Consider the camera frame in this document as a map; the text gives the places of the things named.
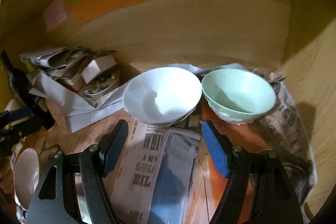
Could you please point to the white folded paper sheet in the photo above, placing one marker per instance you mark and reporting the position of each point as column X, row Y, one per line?
column 78, row 112

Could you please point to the white ceramic bowl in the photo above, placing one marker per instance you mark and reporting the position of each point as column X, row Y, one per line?
column 26, row 176

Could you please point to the pile of newspapers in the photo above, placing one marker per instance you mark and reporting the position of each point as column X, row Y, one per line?
column 63, row 62

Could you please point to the pink sticky note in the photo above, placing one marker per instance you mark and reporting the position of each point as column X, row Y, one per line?
column 55, row 14

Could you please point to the printed newspaper shelf liner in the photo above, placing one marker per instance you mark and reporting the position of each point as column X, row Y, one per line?
column 165, row 173

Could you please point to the small white card box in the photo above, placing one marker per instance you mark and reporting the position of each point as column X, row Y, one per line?
column 97, row 66

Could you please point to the light blue ceramic bowl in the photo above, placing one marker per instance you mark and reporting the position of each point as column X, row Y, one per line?
column 162, row 95

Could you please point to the small bowl with clutter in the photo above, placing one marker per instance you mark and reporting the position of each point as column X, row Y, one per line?
column 103, row 84

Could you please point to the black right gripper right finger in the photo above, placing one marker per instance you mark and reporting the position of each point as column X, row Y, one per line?
column 219, row 147

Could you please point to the dark wine bottle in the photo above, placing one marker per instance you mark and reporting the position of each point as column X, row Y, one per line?
column 20, row 86

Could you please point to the pale green ceramic bowl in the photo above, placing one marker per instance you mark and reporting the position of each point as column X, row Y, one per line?
column 238, row 96

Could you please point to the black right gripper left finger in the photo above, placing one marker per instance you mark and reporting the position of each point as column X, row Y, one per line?
column 111, row 146

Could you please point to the orange sticky note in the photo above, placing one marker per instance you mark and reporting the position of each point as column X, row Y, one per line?
column 86, row 10

